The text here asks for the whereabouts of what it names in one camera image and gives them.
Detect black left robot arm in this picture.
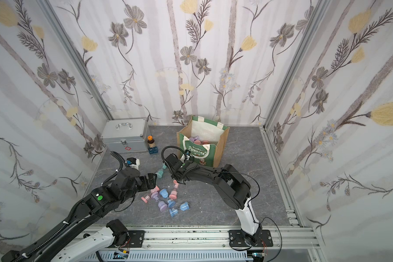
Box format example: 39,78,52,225
1,151,157,262

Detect green burlap canvas bag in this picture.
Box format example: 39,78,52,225
177,116,230,168

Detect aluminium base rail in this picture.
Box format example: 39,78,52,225
84,224,322,262

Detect blue hourglass front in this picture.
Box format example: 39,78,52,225
169,202,190,217

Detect silver metal case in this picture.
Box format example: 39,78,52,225
102,118,150,153

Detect pink hourglass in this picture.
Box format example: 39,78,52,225
169,180,179,200

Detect brown bottle orange cap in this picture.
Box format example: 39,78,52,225
147,135,156,148

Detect aluminium corner frame post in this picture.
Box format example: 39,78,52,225
35,0,114,121

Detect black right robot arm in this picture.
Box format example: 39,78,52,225
161,146,274,251

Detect teal hourglass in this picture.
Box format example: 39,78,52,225
156,164,167,179

